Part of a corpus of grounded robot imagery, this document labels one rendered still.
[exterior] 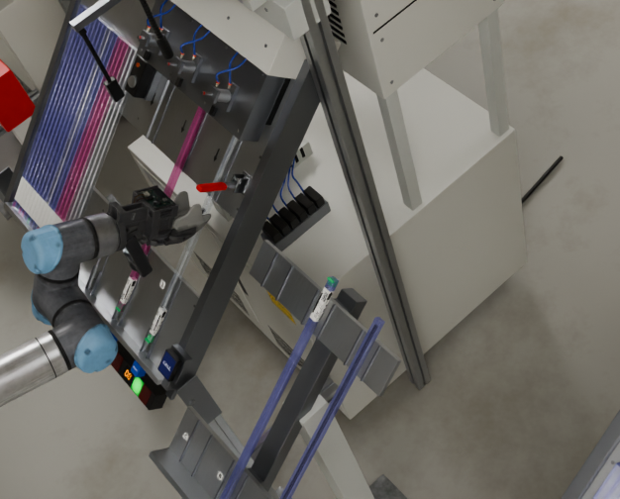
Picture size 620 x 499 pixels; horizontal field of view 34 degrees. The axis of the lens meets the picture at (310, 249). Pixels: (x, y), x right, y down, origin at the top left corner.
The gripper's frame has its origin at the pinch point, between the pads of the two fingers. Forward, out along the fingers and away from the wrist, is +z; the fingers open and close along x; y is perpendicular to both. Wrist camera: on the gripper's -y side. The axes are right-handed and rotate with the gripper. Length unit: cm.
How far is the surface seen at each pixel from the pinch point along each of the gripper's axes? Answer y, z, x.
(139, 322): -27.9, -6.7, 5.3
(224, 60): 30.0, 2.8, 4.8
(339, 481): -42, 14, -40
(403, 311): -33, 55, -13
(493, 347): -54, 92, -19
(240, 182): 11.8, 1.5, -7.0
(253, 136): 20.6, 3.2, -6.0
